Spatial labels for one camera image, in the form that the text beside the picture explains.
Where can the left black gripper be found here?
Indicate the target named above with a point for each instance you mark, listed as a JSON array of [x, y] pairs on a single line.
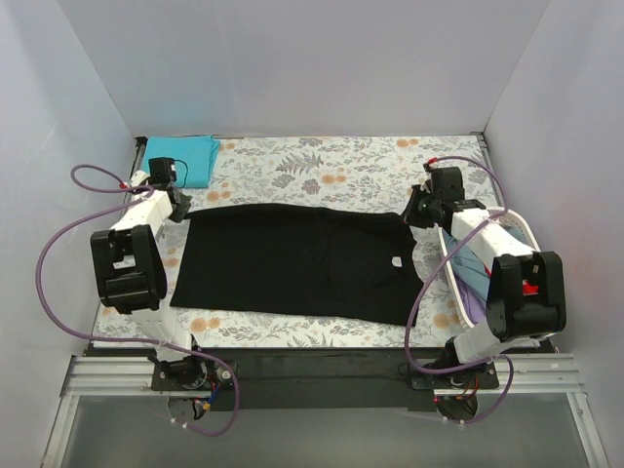
[[180, 205]]

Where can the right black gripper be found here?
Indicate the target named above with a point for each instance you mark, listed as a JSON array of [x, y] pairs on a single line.
[[415, 210]]

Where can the black t shirt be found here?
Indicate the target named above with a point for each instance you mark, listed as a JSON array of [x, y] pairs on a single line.
[[292, 260]]

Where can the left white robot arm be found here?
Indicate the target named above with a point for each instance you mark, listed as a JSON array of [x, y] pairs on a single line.
[[131, 276]]

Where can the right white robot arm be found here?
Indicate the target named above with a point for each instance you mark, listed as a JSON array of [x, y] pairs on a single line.
[[526, 296]]

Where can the folded teal t shirt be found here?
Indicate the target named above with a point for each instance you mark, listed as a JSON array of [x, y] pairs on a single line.
[[194, 156]]

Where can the blue t shirt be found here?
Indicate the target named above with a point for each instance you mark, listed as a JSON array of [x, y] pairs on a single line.
[[471, 271]]

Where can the white laundry basket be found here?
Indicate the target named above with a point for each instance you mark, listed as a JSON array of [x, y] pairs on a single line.
[[517, 227]]

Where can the lilac t shirt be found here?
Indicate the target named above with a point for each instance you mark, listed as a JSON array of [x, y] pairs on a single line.
[[474, 306]]

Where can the red t shirt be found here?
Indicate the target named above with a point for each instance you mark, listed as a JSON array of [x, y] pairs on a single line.
[[529, 289]]

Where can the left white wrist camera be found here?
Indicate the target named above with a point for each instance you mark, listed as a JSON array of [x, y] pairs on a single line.
[[139, 178]]

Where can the aluminium frame rail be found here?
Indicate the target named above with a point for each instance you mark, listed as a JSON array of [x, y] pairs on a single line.
[[535, 374]]

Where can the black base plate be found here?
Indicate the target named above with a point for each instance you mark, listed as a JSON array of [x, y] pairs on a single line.
[[331, 378]]

